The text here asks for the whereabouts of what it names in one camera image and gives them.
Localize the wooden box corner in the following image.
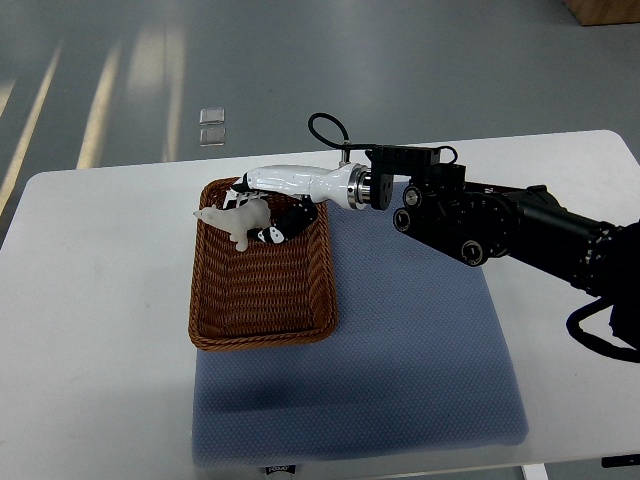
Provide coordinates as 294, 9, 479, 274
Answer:
564, 0, 639, 26

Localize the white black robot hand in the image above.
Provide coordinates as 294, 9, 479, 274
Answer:
223, 163, 370, 244

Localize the black table control panel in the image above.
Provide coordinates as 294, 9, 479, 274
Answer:
601, 453, 640, 468

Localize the lower clear floor tile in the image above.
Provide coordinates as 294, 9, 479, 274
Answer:
199, 126, 226, 147

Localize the white bear figurine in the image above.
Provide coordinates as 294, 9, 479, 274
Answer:
193, 199, 271, 252

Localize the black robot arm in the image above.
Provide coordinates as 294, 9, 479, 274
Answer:
307, 112, 639, 363

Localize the blue quilted mat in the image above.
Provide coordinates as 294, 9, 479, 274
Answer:
192, 204, 528, 467

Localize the brown wicker basket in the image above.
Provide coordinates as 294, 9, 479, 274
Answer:
188, 203, 338, 351

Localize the clear floor tile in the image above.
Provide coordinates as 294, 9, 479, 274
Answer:
199, 107, 225, 125
199, 126, 226, 147

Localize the upper clear floor tile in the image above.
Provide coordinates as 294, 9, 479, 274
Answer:
199, 107, 225, 125

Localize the black mat label tag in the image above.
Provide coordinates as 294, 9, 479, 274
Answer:
265, 465, 296, 476

